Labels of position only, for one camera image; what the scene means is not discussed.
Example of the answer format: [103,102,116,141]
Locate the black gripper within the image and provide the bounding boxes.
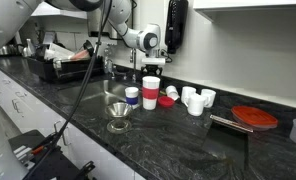
[140,64,163,77]

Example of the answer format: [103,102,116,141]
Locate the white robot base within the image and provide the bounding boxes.
[0,95,30,180]

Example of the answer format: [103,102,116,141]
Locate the chrome tap spout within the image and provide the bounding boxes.
[129,48,138,84]

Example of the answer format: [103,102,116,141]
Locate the tall white red-band cup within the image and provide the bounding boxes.
[141,76,161,111]

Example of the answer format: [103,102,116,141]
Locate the small plain white cup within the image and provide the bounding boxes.
[165,85,181,102]

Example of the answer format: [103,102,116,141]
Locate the white cup blue band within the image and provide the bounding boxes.
[124,86,140,106]

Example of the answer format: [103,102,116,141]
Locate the small red round lid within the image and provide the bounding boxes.
[157,96,176,109]

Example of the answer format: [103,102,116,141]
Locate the chrome sink fixture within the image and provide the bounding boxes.
[103,44,118,80]

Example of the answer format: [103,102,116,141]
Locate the white ceramic mug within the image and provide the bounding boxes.
[201,88,217,109]
[180,86,197,108]
[186,93,208,117]

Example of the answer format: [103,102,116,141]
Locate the steel funnel coffee dripper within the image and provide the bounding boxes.
[104,102,135,135]

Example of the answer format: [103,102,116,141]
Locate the stainless steel sink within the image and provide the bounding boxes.
[57,79,143,109]

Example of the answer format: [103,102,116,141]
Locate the black round utensil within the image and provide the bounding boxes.
[82,39,98,58]

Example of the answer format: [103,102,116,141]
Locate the pink dish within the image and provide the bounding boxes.
[69,49,91,62]

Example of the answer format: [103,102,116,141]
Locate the black dish rack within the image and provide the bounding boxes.
[25,54,106,85]

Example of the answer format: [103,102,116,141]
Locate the white dishes in rack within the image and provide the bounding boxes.
[43,42,76,63]

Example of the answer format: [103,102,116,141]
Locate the long metallic bar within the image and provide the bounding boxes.
[209,114,255,134]

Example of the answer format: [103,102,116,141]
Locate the grey propped panel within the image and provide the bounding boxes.
[42,31,56,46]

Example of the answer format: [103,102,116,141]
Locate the dark glossy flat board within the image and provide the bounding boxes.
[201,119,250,172]

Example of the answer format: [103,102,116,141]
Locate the black clamp lever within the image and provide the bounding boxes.
[72,160,97,180]

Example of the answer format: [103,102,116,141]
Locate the white bottle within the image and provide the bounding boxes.
[22,38,36,58]

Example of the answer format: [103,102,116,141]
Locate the white base cabinets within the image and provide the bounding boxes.
[0,62,146,180]

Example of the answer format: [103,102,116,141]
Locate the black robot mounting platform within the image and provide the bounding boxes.
[7,129,97,180]

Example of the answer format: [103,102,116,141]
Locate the steel kettle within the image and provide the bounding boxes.
[0,44,19,57]

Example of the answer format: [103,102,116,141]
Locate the black wall-mounted dispenser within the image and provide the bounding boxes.
[164,0,189,55]

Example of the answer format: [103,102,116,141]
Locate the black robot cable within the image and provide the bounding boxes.
[22,0,114,180]

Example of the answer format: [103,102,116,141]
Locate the grey wall box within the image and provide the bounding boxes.
[86,7,120,42]

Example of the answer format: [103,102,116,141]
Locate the white wall cabinets with handles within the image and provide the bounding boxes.
[30,1,89,20]

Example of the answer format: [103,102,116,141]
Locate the white wall cabinet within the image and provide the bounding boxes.
[192,0,296,24]

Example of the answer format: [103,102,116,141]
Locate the red black handled tool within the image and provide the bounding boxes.
[30,132,61,156]

